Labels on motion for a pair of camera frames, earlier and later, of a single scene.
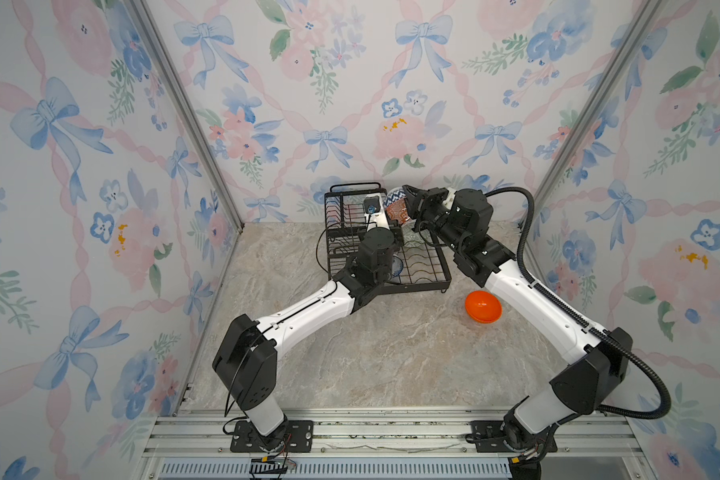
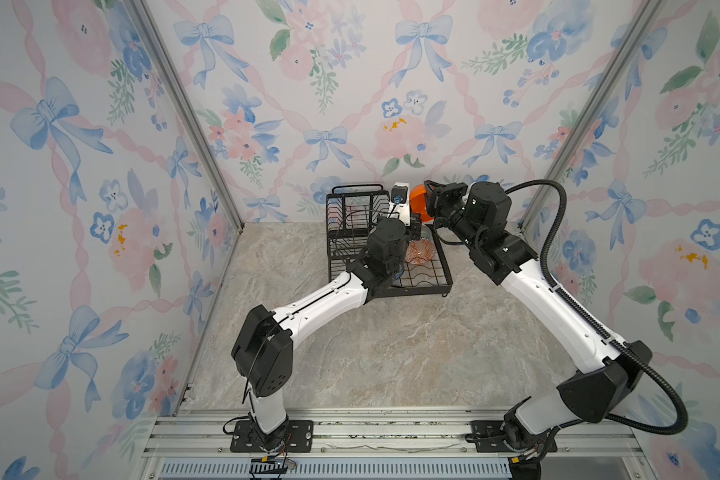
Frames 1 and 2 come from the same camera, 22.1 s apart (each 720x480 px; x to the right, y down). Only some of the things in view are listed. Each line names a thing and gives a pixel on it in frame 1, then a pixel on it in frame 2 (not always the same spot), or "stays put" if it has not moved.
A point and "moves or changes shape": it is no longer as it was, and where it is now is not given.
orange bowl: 483,306 moves or changes shape
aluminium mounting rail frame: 393,444 stays put
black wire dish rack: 352,208 stays put
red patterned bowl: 395,204 to 419,251
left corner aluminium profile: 186,98 stays put
